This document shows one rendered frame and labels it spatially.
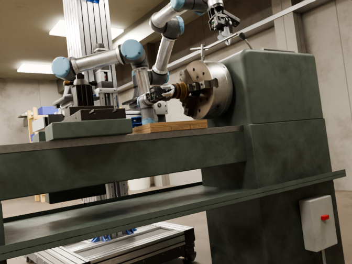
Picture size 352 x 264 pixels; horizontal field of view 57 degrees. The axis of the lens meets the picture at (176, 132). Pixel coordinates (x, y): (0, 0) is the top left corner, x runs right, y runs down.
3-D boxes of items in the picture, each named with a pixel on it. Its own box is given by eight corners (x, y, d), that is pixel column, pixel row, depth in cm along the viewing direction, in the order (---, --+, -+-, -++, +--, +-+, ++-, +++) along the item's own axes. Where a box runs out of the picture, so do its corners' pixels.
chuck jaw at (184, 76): (195, 89, 177) (187, 74, 183) (199, 83, 174) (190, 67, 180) (178, 89, 171) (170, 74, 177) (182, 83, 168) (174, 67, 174)
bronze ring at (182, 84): (181, 84, 174) (166, 84, 169) (191, 79, 166) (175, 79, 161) (183, 101, 173) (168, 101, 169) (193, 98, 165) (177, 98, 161)
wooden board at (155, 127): (169, 134, 182) (169, 128, 183) (208, 128, 152) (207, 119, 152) (120, 139, 167) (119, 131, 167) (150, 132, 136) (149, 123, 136)
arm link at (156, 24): (142, 16, 209) (175, -14, 165) (157, 18, 214) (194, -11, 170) (143, 34, 210) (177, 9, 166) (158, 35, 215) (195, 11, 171)
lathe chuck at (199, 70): (192, 116, 192) (193, 62, 188) (227, 122, 166) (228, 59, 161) (179, 117, 188) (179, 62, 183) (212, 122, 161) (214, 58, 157)
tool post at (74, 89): (90, 108, 154) (88, 88, 154) (95, 106, 147) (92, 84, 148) (74, 109, 150) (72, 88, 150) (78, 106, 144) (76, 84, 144)
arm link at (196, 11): (185, 3, 180) (194, -11, 170) (202, 5, 185) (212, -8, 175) (188, 15, 178) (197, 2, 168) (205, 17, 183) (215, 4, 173)
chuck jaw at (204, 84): (202, 84, 171) (216, 78, 161) (204, 93, 171) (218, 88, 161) (185, 84, 166) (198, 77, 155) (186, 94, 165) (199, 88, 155)
